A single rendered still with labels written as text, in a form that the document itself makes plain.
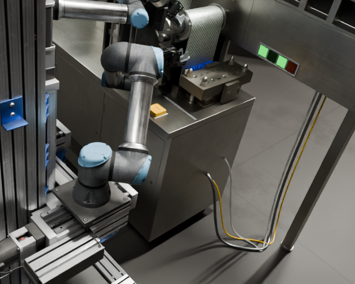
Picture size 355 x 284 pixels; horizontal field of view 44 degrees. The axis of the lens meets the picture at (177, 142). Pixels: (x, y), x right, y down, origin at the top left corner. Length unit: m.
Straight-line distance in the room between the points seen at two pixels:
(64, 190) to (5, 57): 0.64
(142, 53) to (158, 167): 0.72
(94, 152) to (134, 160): 0.15
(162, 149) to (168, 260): 0.78
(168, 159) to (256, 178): 1.34
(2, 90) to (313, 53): 1.40
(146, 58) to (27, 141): 0.53
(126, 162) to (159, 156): 0.58
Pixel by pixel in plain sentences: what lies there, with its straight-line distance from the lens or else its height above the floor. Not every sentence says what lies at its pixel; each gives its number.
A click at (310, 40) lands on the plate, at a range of 2.20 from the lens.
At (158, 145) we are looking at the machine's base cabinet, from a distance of 2.17.
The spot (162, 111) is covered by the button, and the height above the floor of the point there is 0.92.
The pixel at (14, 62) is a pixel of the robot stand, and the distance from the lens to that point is 1.43.
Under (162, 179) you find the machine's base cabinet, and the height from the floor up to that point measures 0.59.
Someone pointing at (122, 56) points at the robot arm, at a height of 1.31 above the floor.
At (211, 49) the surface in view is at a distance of 2.42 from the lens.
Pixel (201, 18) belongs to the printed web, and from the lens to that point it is 2.26.
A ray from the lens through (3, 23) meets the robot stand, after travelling 1.36.
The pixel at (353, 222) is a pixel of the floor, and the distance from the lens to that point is 3.42.
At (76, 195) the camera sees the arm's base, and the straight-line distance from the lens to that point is 1.75.
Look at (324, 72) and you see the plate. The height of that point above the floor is 1.24.
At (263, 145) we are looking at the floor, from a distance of 3.75.
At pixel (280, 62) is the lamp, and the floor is 1.18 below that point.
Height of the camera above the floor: 2.10
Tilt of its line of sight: 37 degrees down
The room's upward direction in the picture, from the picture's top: 13 degrees clockwise
